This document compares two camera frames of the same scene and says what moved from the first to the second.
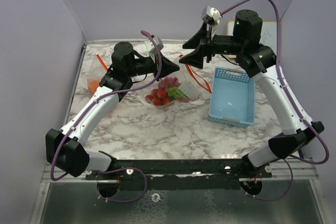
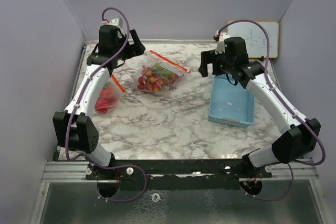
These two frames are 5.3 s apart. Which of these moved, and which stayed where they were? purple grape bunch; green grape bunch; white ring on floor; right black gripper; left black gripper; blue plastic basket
Moved: left black gripper; right black gripper; green grape bunch; purple grape bunch
Stayed: blue plastic basket; white ring on floor
